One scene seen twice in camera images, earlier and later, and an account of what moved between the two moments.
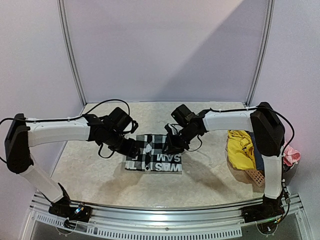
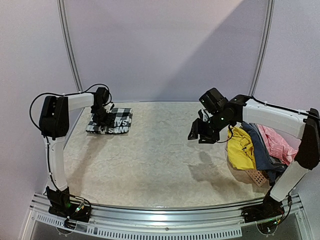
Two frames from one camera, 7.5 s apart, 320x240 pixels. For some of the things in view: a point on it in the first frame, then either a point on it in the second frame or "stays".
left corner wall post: (60, 7) stays
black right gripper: (173, 144) to (204, 131)
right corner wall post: (270, 17) stays
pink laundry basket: (257, 176) stays
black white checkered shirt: (151, 158) to (123, 121)
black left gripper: (131, 149) to (108, 121)
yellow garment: (240, 149) stays
